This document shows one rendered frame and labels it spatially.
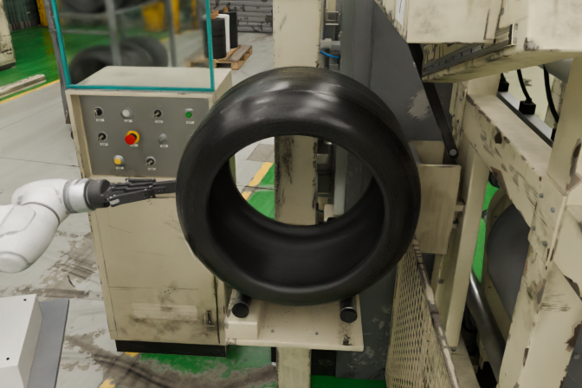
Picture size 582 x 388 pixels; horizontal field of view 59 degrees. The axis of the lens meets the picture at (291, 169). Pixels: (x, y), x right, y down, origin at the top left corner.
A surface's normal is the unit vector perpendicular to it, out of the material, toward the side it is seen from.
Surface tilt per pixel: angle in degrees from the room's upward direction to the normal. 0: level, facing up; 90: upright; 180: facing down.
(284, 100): 42
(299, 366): 90
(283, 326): 0
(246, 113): 48
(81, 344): 0
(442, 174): 90
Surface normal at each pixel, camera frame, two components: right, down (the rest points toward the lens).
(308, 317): 0.00, -0.91
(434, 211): -0.07, 0.41
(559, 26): -0.06, 0.11
